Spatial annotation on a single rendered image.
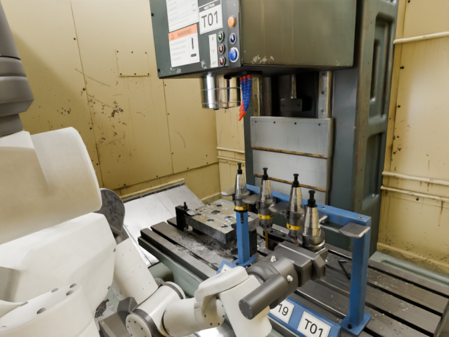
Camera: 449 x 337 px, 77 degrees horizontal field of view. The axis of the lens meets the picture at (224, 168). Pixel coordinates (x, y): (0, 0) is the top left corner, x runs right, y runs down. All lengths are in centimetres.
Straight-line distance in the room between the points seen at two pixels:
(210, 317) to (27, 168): 50
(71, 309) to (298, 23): 93
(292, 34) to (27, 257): 86
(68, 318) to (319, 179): 132
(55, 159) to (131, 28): 195
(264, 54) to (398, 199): 118
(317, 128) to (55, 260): 118
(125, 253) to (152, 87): 156
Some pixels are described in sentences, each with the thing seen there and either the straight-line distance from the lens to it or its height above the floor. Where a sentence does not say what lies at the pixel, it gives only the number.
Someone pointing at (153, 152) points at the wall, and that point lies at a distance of 215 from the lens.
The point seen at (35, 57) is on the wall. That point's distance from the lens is 192.
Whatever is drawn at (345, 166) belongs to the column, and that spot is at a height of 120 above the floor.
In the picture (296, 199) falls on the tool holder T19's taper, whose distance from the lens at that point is 82.
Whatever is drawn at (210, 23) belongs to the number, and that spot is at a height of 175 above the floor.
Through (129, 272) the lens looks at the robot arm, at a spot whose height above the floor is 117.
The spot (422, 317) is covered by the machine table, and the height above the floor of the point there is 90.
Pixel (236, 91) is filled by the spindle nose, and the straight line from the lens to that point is 112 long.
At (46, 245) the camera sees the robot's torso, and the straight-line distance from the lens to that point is 48.
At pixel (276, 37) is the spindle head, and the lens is 91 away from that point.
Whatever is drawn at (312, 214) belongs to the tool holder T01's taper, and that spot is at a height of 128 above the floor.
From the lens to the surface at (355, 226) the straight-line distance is 79.
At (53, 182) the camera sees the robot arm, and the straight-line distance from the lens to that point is 21.
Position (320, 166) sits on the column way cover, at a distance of 143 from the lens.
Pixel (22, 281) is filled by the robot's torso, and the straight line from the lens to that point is 46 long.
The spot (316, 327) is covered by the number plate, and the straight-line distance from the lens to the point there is 90.
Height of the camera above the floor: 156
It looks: 15 degrees down
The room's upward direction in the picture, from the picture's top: 4 degrees counter-clockwise
